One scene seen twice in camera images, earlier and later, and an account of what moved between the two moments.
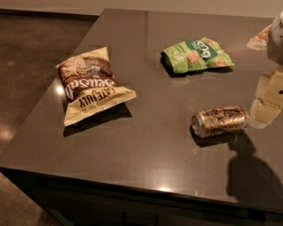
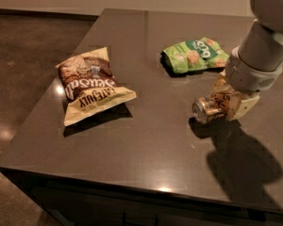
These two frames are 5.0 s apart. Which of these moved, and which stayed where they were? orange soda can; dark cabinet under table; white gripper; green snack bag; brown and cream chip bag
Moved: orange soda can; white gripper
Stayed: brown and cream chip bag; green snack bag; dark cabinet under table
